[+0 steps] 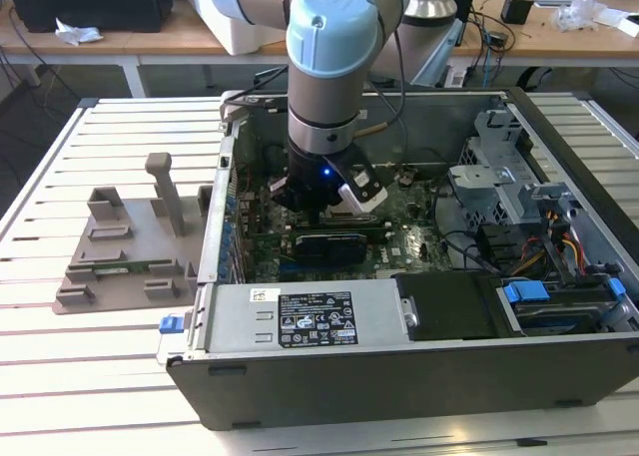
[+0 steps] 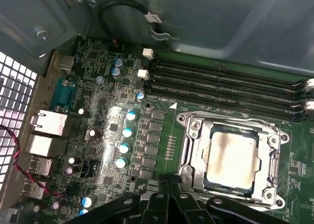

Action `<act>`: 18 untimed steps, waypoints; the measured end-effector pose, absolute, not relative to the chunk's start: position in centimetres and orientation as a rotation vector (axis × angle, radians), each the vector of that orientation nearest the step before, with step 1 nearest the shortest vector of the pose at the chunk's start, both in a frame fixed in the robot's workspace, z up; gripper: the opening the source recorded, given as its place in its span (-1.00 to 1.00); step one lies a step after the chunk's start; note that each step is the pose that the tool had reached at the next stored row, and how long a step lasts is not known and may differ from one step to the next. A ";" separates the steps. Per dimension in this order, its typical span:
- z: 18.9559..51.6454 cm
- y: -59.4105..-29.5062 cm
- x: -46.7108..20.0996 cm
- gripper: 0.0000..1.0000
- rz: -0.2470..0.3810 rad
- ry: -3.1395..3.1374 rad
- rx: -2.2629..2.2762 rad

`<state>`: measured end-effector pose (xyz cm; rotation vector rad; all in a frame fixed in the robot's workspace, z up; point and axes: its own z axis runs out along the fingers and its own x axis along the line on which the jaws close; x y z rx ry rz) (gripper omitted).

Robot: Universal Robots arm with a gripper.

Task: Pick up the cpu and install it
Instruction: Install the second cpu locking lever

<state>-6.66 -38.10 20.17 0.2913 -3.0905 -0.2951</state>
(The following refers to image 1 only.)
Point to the black drive box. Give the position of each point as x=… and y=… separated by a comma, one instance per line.
x=449, y=306

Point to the small brown board component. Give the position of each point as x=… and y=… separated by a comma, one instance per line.
x=405, y=176

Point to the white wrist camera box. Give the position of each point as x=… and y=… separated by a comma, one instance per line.
x=367, y=199

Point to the installed dark RAM stick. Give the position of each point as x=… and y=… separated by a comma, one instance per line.
x=379, y=231

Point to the grey metal drive cage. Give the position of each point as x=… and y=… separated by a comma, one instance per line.
x=479, y=176

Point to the crumpled white paper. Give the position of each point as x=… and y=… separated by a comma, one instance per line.
x=75, y=32

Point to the green motherboard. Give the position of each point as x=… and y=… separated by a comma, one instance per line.
x=409, y=236

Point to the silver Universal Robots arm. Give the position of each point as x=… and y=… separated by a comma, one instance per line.
x=324, y=77

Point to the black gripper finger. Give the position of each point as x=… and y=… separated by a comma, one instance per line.
x=292, y=199

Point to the grey-brown parts rack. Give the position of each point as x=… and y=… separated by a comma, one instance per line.
x=135, y=216

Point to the clear plastic bag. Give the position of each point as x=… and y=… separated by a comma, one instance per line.
x=579, y=14

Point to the grey power supply unit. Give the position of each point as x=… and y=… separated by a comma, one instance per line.
x=234, y=321

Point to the open black PC case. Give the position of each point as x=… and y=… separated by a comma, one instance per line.
x=399, y=386

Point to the wooden desk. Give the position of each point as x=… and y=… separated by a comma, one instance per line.
x=549, y=47
x=150, y=42

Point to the hard disk in blue carrier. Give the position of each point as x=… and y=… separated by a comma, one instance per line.
x=526, y=292

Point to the black graphics card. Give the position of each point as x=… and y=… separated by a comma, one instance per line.
x=329, y=249

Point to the white printer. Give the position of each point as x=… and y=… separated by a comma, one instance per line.
x=249, y=37

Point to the green RAM stick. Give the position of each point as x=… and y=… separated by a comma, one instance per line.
x=145, y=264

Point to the large black box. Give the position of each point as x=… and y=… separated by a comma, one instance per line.
x=90, y=2

